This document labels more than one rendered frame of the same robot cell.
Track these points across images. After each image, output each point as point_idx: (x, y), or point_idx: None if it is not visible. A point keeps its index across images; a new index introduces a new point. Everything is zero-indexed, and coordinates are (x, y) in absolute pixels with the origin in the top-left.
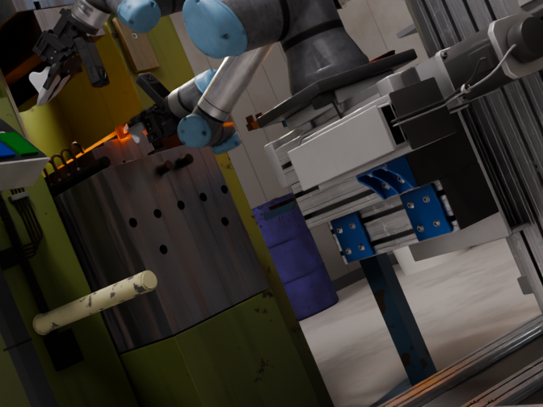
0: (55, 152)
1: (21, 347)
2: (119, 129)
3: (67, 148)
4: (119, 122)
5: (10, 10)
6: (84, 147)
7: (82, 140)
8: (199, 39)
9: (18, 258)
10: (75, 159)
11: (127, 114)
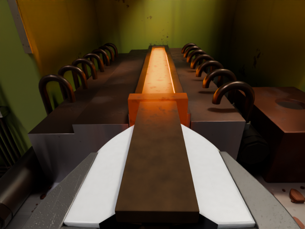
0: (204, 10)
1: None
2: (129, 111)
3: (221, 9)
4: (279, 8)
5: None
6: (238, 15)
7: (240, 5)
8: None
9: None
10: (46, 110)
11: (298, 2)
